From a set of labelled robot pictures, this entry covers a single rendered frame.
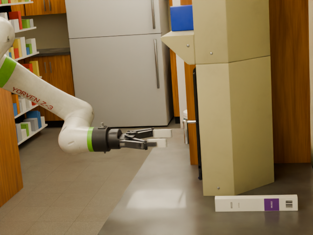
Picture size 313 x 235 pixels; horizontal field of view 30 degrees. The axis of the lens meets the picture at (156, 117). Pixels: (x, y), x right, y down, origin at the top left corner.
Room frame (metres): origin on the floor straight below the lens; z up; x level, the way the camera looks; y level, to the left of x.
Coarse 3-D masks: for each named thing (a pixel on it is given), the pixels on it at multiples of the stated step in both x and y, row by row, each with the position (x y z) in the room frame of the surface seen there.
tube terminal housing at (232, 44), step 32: (192, 0) 1.96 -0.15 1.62; (224, 0) 1.94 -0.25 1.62; (256, 0) 2.02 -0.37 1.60; (224, 32) 1.95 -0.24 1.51; (256, 32) 2.02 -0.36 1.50; (224, 64) 1.95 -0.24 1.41; (256, 64) 2.02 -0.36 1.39; (224, 96) 1.95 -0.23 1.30; (256, 96) 2.01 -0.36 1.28; (224, 128) 1.95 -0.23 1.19; (256, 128) 2.01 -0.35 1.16; (224, 160) 1.95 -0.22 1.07; (256, 160) 2.01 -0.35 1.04; (224, 192) 1.95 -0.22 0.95
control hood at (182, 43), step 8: (176, 32) 2.13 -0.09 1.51; (184, 32) 2.10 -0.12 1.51; (192, 32) 2.08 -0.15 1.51; (168, 40) 1.98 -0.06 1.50; (176, 40) 1.98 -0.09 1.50; (184, 40) 1.97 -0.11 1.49; (192, 40) 1.97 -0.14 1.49; (176, 48) 1.98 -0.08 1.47; (184, 48) 1.97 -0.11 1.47; (192, 48) 1.97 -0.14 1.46; (184, 56) 1.97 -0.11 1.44; (192, 56) 1.97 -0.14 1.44; (192, 64) 1.97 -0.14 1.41
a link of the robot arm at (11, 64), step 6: (0, 60) 2.08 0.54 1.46; (6, 60) 2.10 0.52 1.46; (12, 60) 2.12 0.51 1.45; (0, 66) 2.07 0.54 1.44; (6, 66) 2.09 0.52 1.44; (12, 66) 2.10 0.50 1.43; (0, 72) 2.07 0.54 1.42; (6, 72) 2.08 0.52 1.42; (12, 72) 2.09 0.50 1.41; (0, 78) 2.08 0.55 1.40; (6, 78) 2.08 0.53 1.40; (0, 84) 2.09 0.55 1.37
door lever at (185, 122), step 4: (184, 120) 2.02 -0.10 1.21; (188, 120) 2.02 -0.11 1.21; (192, 120) 2.02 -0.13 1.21; (184, 124) 2.02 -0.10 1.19; (184, 128) 2.02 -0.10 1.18; (184, 132) 2.02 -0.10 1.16; (188, 132) 2.02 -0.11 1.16; (184, 136) 2.02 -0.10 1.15; (188, 136) 2.02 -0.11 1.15; (184, 140) 2.02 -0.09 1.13; (188, 140) 2.02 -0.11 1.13
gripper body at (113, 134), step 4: (112, 132) 2.06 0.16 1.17; (116, 132) 2.05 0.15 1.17; (120, 132) 2.08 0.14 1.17; (112, 136) 2.05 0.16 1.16; (116, 136) 2.04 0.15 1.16; (120, 136) 2.07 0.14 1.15; (112, 140) 2.04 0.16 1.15; (116, 140) 2.04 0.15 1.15; (112, 144) 2.04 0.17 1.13; (116, 144) 2.04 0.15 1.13; (112, 148) 2.06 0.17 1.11; (116, 148) 2.05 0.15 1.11; (120, 148) 2.07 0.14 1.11
